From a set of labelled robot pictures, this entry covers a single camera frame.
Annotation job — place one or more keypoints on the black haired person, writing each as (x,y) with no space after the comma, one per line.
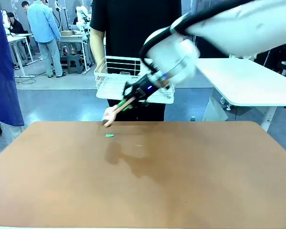
(25,4)

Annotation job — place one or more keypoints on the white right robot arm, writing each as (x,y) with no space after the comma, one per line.
(240,23)

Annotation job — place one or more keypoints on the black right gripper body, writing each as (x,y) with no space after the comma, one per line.
(146,87)

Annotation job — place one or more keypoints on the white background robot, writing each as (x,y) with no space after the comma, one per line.
(5,21)
(81,12)

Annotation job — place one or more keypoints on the cardboard box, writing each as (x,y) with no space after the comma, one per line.
(68,33)

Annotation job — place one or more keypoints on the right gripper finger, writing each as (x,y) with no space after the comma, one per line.
(137,102)
(129,91)

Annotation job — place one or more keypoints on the white side table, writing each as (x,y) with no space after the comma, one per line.
(240,81)

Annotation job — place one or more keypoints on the grey step stool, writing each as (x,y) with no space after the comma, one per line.
(74,64)

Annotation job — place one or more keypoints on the white plastic bag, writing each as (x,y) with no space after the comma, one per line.
(214,112)

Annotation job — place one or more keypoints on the person in blue garment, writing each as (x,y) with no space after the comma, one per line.
(2,71)

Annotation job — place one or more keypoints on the white desk with box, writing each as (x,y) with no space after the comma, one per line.
(74,38)

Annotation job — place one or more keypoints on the small green scrap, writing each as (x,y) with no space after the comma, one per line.
(109,135)

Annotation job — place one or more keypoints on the man in light blue shirt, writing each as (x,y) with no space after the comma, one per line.
(41,21)

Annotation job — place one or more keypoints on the white power strip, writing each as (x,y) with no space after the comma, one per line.
(23,76)

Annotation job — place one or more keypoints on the seated person in black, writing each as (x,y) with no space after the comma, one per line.
(16,27)

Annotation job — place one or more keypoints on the person in black shirt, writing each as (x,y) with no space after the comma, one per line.
(133,23)

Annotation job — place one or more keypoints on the person's right forearm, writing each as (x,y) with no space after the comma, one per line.
(96,47)

